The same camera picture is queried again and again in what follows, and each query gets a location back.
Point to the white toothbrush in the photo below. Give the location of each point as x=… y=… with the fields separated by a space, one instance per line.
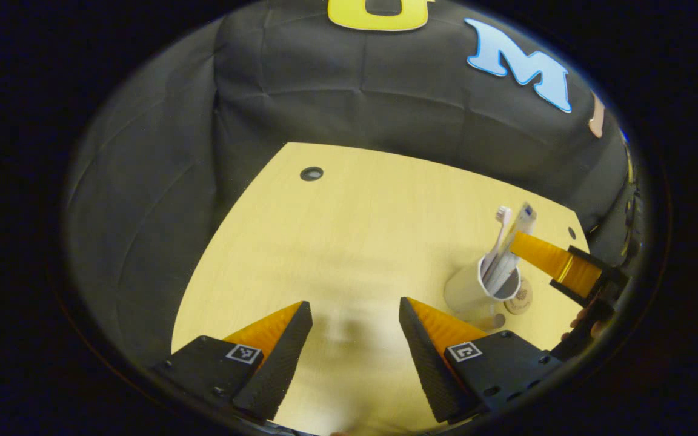
x=502 y=215

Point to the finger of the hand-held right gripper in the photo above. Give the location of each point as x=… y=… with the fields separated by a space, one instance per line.
x=609 y=281

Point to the white toothpaste tube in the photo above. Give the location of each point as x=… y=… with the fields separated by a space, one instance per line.
x=518 y=224

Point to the black backdrop cloth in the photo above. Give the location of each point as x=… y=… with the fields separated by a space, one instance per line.
x=294 y=79

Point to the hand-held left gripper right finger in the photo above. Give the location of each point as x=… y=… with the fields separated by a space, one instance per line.
x=428 y=363

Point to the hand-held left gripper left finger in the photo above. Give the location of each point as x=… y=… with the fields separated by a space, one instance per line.
x=282 y=363

